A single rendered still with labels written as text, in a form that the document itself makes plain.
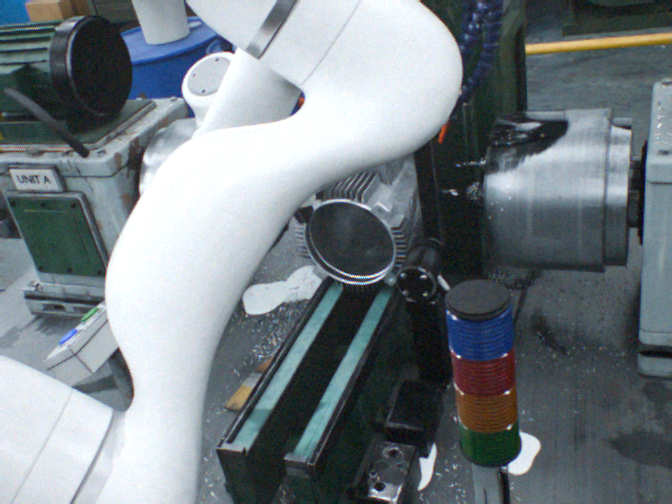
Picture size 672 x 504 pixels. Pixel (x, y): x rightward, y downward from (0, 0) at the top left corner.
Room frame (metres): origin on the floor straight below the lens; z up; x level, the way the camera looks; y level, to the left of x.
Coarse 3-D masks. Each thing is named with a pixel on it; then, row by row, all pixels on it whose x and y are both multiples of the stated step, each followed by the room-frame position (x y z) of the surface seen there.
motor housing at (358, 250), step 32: (352, 192) 1.06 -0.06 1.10; (384, 192) 1.09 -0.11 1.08; (416, 192) 1.12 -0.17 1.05; (320, 224) 1.15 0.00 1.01; (352, 224) 1.22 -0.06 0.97; (384, 224) 1.03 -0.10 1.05; (416, 224) 1.08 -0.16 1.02; (320, 256) 1.11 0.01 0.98; (352, 256) 1.14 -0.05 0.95; (384, 256) 1.12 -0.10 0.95; (352, 288) 1.07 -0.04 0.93
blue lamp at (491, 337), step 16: (448, 320) 0.57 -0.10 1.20; (464, 320) 0.55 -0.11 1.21; (496, 320) 0.55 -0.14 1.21; (512, 320) 0.57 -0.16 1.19; (464, 336) 0.55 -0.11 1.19; (480, 336) 0.55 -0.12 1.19; (496, 336) 0.55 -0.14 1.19; (512, 336) 0.56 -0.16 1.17; (464, 352) 0.56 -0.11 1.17; (480, 352) 0.55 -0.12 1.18; (496, 352) 0.55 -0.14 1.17
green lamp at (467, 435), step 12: (516, 420) 0.56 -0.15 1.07; (468, 432) 0.56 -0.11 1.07; (480, 432) 0.55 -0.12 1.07; (492, 432) 0.55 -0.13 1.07; (504, 432) 0.55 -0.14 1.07; (516, 432) 0.56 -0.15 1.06; (468, 444) 0.56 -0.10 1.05; (480, 444) 0.55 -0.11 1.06; (492, 444) 0.55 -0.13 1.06; (504, 444) 0.55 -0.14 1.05; (516, 444) 0.56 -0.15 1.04; (480, 456) 0.55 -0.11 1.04; (492, 456) 0.55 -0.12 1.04; (504, 456) 0.55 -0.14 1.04
